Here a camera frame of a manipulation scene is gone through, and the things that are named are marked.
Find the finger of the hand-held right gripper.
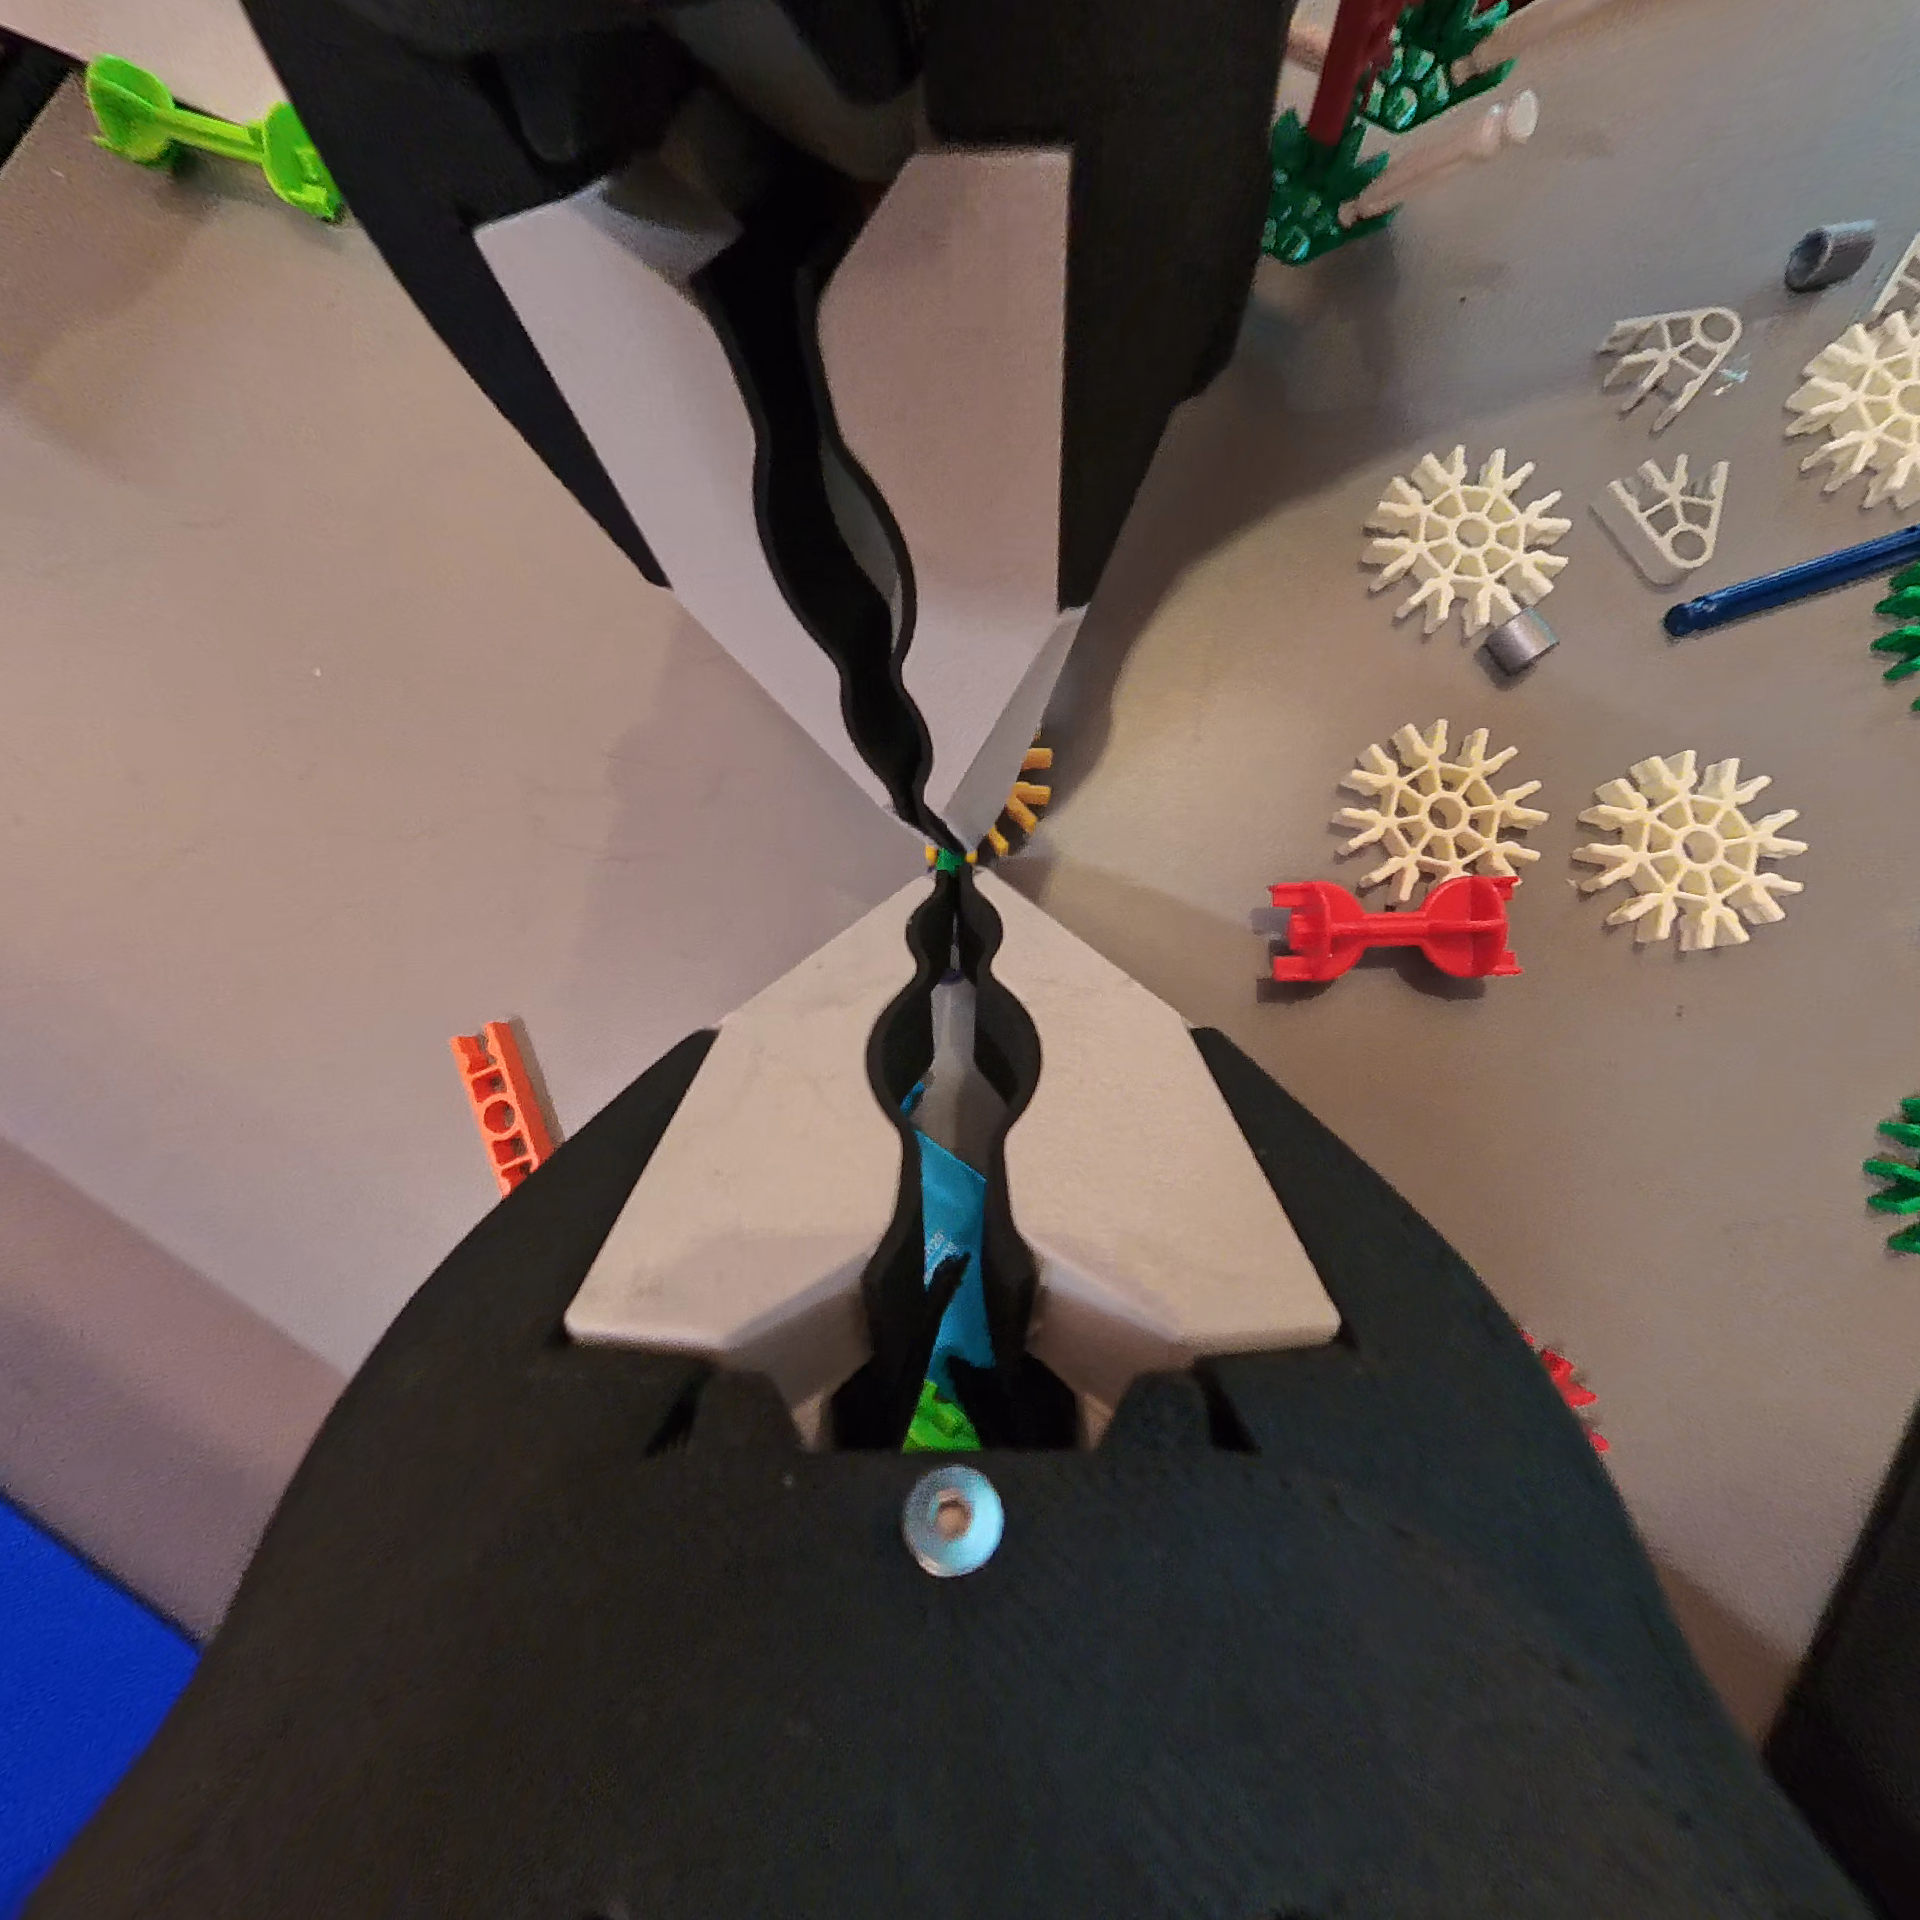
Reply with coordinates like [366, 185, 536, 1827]
[814, 141, 1091, 853]
[477, 194, 965, 853]

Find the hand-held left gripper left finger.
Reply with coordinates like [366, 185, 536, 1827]
[562, 878, 961, 1455]

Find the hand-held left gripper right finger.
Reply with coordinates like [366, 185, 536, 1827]
[967, 878, 1343, 1455]

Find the yellow connector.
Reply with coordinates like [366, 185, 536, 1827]
[983, 745, 1055, 859]

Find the lime green double-ended connector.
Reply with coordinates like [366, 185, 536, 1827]
[82, 55, 347, 224]

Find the orange slotted strip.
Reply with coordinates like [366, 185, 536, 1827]
[450, 1021, 559, 1199]

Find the red double-ended connector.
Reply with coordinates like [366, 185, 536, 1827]
[1253, 874, 1523, 985]

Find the red connector piece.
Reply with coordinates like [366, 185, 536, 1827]
[1518, 1329, 1613, 1456]

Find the green fan connector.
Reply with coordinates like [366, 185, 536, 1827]
[1862, 1096, 1920, 1255]
[1869, 562, 1920, 714]

